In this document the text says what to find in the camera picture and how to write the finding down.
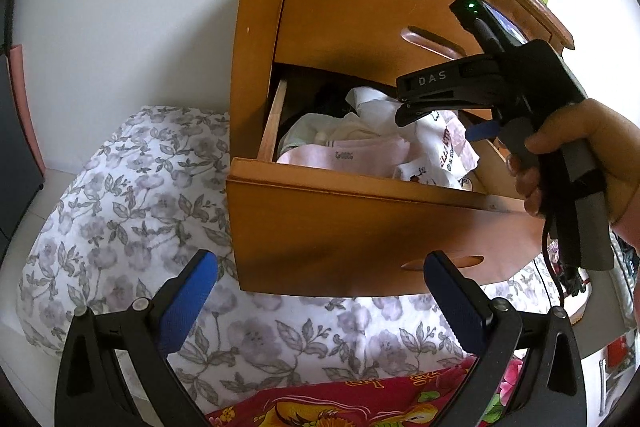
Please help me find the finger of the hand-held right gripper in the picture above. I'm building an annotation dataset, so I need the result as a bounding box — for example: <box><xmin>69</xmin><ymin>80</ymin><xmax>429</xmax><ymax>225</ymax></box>
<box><xmin>465</xmin><ymin>121</ymin><xmax>503</xmax><ymax>144</ymax></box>
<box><xmin>394</xmin><ymin>54</ymin><xmax>503</xmax><ymax>128</ymax></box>

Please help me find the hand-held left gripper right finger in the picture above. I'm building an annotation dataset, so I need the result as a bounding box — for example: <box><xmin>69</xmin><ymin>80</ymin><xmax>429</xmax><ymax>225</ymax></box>
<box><xmin>422</xmin><ymin>249</ymin><xmax>588</xmax><ymax>427</ymax></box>

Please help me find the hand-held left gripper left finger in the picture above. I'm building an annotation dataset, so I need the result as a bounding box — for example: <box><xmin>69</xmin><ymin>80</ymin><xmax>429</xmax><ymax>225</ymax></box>
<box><xmin>54</xmin><ymin>249</ymin><xmax>221</xmax><ymax>427</ymax></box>

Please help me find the white printed underwear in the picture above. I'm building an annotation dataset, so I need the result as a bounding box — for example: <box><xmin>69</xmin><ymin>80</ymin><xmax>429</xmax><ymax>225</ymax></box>
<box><xmin>392</xmin><ymin>107</ymin><xmax>481</xmax><ymax>192</ymax></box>

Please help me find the cream underwear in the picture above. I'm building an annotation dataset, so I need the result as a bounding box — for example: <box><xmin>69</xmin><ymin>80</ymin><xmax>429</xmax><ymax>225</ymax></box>
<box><xmin>320</xmin><ymin>114</ymin><xmax>406</xmax><ymax>148</ymax></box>

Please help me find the pink underwear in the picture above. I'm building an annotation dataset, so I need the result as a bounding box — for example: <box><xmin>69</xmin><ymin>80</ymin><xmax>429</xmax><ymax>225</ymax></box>
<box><xmin>276</xmin><ymin>142</ymin><xmax>411</xmax><ymax>172</ymax></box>

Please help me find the light green underwear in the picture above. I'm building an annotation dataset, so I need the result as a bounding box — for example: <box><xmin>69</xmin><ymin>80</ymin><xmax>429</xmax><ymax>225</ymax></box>
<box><xmin>280</xmin><ymin>113</ymin><xmax>346</xmax><ymax>152</ymax></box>

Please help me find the person's right forearm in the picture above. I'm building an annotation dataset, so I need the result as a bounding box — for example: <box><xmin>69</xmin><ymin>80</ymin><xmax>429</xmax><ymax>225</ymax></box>
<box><xmin>609</xmin><ymin>207</ymin><xmax>640</xmax><ymax>258</ymax></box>

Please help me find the wooden drawer with closed front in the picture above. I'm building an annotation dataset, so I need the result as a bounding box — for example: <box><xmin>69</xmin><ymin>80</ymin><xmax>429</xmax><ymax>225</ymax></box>
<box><xmin>275</xmin><ymin>0</ymin><xmax>553</xmax><ymax>108</ymax></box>

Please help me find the person's right hand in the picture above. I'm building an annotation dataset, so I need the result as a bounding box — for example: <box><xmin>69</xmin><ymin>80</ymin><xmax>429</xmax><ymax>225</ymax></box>
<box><xmin>507</xmin><ymin>99</ymin><xmax>640</xmax><ymax>225</ymax></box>

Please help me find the grey floral quilt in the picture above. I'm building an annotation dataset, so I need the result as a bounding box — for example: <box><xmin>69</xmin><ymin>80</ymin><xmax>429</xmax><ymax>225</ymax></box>
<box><xmin>17</xmin><ymin>106</ymin><xmax>593</xmax><ymax>408</ymax></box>

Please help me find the red floral blanket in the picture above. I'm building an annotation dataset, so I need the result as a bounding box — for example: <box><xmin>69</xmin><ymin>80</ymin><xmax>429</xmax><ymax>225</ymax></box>
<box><xmin>205</xmin><ymin>354</ymin><xmax>526</xmax><ymax>427</ymax></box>

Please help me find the wooden nightstand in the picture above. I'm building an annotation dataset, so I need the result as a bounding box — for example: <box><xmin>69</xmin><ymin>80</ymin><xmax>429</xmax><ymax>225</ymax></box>
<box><xmin>225</xmin><ymin>0</ymin><xmax>576</xmax><ymax>298</ymax></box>

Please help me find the dark cabinet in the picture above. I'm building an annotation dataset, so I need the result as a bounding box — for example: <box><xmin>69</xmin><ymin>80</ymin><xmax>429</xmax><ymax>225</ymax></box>
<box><xmin>0</xmin><ymin>52</ymin><xmax>46</xmax><ymax>258</ymax></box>

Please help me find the pink board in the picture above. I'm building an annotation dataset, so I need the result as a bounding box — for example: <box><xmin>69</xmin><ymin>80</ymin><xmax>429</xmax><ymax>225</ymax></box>
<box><xmin>10</xmin><ymin>44</ymin><xmax>46</xmax><ymax>172</ymax></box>

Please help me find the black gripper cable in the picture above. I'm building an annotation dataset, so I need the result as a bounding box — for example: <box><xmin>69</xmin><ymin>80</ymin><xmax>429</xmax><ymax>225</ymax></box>
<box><xmin>540</xmin><ymin>202</ymin><xmax>588</xmax><ymax>313</ymax></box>

